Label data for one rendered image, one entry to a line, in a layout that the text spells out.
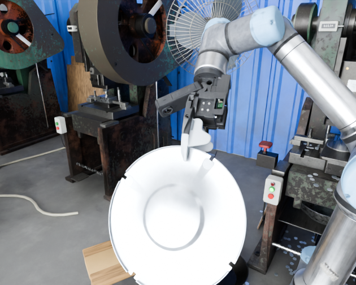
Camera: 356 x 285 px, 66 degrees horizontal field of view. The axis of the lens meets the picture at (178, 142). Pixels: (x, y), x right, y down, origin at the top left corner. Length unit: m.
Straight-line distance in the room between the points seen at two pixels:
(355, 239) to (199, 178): 0.35
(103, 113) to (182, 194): 1.81
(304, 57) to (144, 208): 0.51
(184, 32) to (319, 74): 1.17
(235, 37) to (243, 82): 2.27
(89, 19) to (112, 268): 1.36
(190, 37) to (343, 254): 1.37
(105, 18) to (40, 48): 1.86
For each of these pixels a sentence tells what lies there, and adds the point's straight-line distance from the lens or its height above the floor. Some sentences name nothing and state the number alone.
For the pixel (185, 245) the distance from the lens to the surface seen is 0.56.
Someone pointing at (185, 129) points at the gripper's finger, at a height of 1.11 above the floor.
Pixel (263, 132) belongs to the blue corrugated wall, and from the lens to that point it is 2.93.
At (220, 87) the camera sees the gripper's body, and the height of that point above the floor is 1.18.
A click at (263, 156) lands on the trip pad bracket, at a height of 0.69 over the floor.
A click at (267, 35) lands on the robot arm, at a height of 1.29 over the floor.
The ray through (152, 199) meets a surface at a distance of 0.58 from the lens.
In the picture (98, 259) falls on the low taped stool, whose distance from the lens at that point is 1.41.
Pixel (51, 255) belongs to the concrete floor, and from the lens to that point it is 2.01.
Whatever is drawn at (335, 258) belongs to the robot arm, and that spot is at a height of 0.83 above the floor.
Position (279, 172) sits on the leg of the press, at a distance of 1.48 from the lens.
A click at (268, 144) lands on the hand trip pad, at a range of 1.47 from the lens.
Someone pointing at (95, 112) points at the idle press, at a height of 0.67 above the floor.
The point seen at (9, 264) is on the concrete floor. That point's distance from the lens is 2.07.
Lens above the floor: 1.30
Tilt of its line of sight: 22 degrees down
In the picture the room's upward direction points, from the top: straight up
